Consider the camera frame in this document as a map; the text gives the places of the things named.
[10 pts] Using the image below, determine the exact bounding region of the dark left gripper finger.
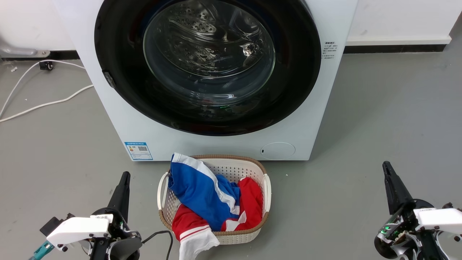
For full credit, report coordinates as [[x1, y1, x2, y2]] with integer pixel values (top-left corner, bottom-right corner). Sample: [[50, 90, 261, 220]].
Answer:
[[118, 172, 130, 221], [107, 172, 126, 214]]

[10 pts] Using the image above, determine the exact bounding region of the round white filter cover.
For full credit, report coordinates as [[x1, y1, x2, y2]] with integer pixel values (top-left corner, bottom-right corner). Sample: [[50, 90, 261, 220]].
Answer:
[[260, 142, 296, 160]]

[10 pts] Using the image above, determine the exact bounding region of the white plastic laundry basket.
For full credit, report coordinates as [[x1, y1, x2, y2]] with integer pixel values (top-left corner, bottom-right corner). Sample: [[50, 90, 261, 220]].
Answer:
[[157, 155, 272, 245]]

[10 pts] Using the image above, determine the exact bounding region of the teal connector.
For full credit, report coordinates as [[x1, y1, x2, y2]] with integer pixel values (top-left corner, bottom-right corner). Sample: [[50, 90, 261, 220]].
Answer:
[[29, 241, 55, 260]]

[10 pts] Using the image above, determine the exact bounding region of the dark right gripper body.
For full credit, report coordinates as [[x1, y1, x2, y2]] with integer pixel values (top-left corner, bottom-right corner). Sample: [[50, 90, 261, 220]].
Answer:
[[374, 199, 448, 260]]

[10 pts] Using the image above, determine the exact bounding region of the small printed text sticker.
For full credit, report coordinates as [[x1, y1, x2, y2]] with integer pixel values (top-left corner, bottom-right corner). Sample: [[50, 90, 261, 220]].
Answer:
[[323, 41, 339, 60]]

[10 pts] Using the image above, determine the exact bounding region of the white wall ledge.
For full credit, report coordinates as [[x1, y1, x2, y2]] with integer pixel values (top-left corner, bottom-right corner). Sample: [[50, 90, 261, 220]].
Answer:
[[345, 35, 452, 46]]

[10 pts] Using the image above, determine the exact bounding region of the black baseboard strip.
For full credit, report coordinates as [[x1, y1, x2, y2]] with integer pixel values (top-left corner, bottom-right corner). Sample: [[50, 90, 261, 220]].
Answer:
[[343, 44, 447, 54]]

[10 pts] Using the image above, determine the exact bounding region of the blue energy label sticker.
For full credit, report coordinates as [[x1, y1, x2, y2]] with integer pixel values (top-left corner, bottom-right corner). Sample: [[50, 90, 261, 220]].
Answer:
[[124, 142, 153, 161]]

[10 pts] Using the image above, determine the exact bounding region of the red garment with white trim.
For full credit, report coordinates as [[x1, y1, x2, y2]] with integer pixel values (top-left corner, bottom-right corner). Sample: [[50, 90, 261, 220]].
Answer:
[[172, 177, 264, 260]]

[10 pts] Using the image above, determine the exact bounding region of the black round glass washer door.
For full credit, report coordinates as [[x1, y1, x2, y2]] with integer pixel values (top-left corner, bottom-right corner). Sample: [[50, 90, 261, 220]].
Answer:
[[94, 0, 322, 137]]

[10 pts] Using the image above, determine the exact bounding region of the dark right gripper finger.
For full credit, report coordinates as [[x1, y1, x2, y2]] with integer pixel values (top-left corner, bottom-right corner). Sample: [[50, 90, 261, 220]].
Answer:
[[387, 161, 415, 209], [383, 161, 402, 216]]

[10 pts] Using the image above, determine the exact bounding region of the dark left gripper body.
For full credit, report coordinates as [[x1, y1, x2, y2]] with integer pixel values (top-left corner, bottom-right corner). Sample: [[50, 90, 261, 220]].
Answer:
[[90, 208, 142, 260]]

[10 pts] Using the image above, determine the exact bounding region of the white front-load washing machine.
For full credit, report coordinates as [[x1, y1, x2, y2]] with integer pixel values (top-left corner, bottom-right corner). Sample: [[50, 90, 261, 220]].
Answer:
[[52, 0, 358, 161]]

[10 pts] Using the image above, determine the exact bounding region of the blue garment with white stripe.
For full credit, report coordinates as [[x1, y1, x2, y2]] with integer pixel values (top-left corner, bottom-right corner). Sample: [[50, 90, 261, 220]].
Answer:
[[168, 152, 241, 232]]

